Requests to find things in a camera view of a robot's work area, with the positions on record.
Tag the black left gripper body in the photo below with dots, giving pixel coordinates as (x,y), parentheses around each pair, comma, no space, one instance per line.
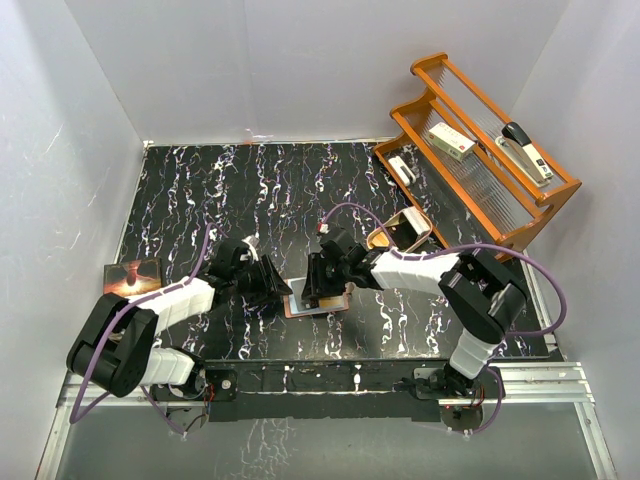
(248,281)

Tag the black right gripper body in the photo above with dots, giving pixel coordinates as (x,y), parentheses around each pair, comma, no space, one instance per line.
(329,278)

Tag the pink leather card holder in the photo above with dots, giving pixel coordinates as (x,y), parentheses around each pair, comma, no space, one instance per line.
(314,311)

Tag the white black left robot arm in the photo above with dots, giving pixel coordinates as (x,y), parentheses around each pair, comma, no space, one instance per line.
(115,348)

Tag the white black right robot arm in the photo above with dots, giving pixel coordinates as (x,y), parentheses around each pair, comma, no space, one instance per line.
(485,296)

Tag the beige card tray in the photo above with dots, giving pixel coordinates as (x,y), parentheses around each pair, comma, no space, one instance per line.
(398,232)

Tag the white card stack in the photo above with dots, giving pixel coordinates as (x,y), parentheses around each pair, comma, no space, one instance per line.
(418,220)

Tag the small white stapler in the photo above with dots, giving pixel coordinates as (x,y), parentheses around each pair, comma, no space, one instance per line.
(402,170)

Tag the orange wooden shelf rack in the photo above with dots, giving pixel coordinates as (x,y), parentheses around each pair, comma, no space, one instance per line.
(509,208)

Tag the white staples box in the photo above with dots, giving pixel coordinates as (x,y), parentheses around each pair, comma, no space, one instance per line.
(450,141)

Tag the black beige stapler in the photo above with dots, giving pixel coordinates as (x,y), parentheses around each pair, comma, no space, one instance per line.
(518,147)

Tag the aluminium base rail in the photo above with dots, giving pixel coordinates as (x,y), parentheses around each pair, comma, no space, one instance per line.
(373,420)

